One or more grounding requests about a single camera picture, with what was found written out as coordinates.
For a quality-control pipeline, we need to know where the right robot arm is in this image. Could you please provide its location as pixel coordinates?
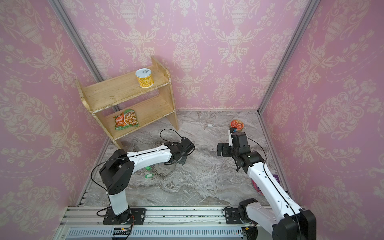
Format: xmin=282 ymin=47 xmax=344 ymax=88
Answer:
xmin=217 ymin=128 xmax=317 ymax=240

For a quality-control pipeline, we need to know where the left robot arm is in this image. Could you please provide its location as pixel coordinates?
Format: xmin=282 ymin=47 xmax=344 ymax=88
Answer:
xmin=99 ymin=137 xmax=195 ymax=225

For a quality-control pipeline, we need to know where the red round tin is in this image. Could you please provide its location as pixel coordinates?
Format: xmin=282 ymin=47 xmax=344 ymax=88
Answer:
xmin=230 ymin=120 xmax=244 ymax=132

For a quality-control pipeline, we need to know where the purple candy bag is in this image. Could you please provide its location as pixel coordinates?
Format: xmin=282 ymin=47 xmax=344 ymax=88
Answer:
xmin=251 ymin=173 xmax=281 ymax=196

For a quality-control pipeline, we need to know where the orange green snack packet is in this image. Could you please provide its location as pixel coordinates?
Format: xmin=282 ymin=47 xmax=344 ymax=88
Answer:
xmin=114 ymin=109 xmax=139 ymax=131

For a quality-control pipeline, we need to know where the wooden two-tier shelf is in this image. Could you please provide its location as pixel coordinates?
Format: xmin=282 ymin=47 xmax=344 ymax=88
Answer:
xmin=76 ymin=57 xmax=179 ymax=149

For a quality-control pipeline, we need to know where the yellow tin can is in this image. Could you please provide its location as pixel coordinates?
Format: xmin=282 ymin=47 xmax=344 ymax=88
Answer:
xmin=135 ymin=68 xmax=154 ymax=88

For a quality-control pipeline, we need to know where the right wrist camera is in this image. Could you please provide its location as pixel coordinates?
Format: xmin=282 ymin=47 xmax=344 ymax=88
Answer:
xmin=228 ymin=128 xmax=238 ymax=147

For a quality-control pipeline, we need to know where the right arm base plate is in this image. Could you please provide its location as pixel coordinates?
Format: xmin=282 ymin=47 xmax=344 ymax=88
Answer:
xmin=222 ymin=206 xmax=254 ymax=226

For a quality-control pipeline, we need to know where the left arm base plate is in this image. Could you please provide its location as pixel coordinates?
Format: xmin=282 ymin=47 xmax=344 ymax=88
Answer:
xmin=103 ymin=208 xmax=147 ymax=225

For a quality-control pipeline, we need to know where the aluminium front rail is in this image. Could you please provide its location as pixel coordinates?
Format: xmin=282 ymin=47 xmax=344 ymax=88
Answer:
xmin=53 ymin=205 xmax=271 ymax=240

